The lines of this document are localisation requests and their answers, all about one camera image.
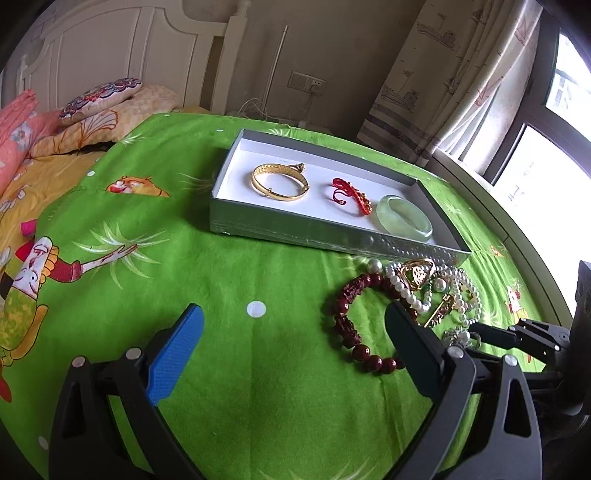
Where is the white pearl necklace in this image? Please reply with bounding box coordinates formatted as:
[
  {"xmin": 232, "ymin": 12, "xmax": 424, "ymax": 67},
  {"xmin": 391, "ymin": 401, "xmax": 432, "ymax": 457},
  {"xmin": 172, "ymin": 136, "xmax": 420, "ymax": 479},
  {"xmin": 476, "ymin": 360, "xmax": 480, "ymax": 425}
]
[{"xmin": 366, "ymin": 257, "xmax": 484, "ymax": 347}]

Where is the yellow bed sheet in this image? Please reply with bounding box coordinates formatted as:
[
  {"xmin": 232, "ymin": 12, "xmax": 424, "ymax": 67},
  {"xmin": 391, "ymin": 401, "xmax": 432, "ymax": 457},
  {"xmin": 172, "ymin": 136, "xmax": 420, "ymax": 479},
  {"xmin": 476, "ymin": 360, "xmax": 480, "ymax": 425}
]
[{"xmin": 1, "ymin": 151, "xmax": 104, "ymax": 266}]

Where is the patterned decorative pillow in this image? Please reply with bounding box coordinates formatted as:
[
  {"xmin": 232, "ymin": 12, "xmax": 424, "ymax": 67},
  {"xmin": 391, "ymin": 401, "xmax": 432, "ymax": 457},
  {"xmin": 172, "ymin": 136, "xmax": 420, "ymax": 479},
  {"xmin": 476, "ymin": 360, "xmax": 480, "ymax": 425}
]
[{"xmin": 58, "ymin": 77, "xmax": 143, "ymax": 126}]

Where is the white charging cable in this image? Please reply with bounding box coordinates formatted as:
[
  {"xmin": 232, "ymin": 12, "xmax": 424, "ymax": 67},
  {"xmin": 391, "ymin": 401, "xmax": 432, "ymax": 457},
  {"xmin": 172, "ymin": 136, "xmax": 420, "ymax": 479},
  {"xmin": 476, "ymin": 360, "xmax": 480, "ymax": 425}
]
[{"xmin": 225, "ymin": 24, "xmax": 325, "ymax": 130}]

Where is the pink folded quilt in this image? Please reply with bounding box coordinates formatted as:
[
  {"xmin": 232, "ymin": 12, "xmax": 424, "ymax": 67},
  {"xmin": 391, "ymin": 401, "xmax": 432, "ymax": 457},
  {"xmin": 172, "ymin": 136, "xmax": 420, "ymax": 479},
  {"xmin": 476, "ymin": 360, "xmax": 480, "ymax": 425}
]
[{"xmin": 0, "ymin": 89, "xmax": 59, "ymax": 194}]

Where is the gold bangle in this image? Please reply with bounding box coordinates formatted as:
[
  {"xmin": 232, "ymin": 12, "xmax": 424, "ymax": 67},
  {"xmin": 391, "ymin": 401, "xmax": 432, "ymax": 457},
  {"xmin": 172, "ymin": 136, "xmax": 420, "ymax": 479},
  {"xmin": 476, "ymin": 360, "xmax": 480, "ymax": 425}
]
[{"xmin": 250, "ymin": 163, "xmax": 310, "ymax": 202}]

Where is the patterned beige curtain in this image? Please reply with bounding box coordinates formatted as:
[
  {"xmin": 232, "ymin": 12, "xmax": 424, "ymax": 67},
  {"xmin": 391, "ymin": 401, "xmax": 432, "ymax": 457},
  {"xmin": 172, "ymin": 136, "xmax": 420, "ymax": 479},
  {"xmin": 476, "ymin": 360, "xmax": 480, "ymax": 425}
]
[{"xmin": 356, "ymin": 1, "xmax": 542, "ymax": 165}]

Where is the red woven bracelet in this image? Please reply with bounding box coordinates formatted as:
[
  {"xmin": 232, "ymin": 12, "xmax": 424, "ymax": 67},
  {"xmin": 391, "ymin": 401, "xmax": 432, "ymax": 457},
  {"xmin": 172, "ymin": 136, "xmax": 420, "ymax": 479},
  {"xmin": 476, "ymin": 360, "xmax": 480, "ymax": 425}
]
[{"xmin": 329, "ymin": 177, "xmax": 374, "ymax": 217}]

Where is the gold pendant brooch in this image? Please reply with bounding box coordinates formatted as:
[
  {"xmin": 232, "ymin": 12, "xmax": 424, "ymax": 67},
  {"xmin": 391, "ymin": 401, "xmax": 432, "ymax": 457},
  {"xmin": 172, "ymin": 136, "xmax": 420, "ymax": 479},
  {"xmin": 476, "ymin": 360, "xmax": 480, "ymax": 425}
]
[{"xmin": 400, "ymin": 258, "xmax": 436, "ymax": 291}]

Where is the dark window frame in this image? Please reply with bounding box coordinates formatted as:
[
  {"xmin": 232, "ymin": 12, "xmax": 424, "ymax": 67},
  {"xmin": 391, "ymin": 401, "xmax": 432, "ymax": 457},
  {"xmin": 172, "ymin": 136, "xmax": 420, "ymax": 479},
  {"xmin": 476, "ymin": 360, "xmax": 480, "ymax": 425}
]
[{"xmin": 484, "ymin": 10, "xmax": 590, "ymax": 185}]

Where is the green jade bangle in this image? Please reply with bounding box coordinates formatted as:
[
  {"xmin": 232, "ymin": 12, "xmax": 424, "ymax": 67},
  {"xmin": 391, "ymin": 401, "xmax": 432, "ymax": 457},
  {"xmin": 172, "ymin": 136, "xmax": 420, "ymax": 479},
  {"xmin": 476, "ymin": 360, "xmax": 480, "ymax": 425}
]
[{"xmin": 376, "ymin": 195, "xmax": 433, "ymax": 243}]

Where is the silver jewelry box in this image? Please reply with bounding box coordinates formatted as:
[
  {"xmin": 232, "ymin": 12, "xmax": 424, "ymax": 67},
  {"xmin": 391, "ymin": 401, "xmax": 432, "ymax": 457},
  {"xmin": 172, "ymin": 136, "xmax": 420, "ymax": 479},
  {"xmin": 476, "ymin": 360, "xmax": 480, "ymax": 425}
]
[{"xmin": 209, "ymin": 130, "xmax": 472, "ymax": 266}]

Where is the white wooden headboard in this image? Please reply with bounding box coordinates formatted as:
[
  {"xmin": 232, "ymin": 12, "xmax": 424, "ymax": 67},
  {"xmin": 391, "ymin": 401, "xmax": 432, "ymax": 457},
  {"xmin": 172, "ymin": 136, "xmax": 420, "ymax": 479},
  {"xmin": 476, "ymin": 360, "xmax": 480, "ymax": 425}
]
[{"xmin": 15, "ymin": 1, "xmax": 250, "ymax": 115}]

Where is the dark red bead bracelet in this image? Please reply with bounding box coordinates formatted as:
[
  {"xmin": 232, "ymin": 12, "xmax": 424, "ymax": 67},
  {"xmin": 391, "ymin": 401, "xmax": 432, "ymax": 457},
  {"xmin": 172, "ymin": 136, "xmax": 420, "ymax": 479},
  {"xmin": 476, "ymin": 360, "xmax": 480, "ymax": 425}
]
[{"xmin": 332, "ymin": 272, "xmax": 420, "ymax": 375}]

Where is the green cartoon blanket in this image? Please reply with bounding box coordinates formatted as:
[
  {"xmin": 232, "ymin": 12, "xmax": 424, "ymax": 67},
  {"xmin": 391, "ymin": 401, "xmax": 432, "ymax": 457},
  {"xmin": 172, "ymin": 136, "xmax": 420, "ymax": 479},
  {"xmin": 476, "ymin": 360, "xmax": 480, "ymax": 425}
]
[{"xmin": 1, "ymin": 113, "xmax": 551, "ymax": 479}]

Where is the yellow floral pillow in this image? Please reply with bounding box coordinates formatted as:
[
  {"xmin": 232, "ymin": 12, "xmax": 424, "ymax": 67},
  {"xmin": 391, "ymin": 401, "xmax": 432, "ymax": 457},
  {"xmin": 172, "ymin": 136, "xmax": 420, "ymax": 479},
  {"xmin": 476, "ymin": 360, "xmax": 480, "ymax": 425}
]
[{"xmin": 29, "ymin": 85, "xmax": 177, "ymax": 158}]

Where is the silver pearl brooch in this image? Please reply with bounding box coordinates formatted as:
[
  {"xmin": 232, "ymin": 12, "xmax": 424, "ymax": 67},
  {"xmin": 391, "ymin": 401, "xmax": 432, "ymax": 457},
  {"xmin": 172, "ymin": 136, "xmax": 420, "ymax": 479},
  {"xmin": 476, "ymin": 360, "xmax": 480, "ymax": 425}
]
[{"xmin": 442, "ymin": 327, "xmax": 482, "ymax": 350}]

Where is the wall power socket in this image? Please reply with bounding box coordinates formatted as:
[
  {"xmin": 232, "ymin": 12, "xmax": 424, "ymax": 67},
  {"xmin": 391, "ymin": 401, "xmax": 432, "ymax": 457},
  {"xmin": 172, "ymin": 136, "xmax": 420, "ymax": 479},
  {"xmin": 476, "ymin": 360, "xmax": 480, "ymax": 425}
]
[{"xmin": 287, "ymin": 71, "xmax": 327, "ymax": 96}]

